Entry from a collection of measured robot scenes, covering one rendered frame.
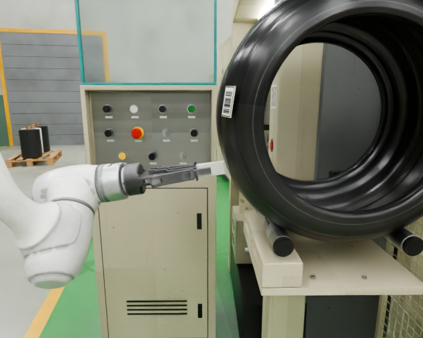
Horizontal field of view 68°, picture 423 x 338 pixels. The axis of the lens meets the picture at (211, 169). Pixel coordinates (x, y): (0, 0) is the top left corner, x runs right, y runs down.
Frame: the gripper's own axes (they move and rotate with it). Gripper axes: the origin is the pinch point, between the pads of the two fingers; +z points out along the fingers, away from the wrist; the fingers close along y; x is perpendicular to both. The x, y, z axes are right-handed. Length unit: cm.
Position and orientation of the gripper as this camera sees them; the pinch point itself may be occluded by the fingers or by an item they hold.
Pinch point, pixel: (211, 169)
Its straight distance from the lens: 74.3
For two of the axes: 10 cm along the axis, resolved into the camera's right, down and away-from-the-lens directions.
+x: 1.3, 9.7, 2.0
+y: -0.1, -2.0, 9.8
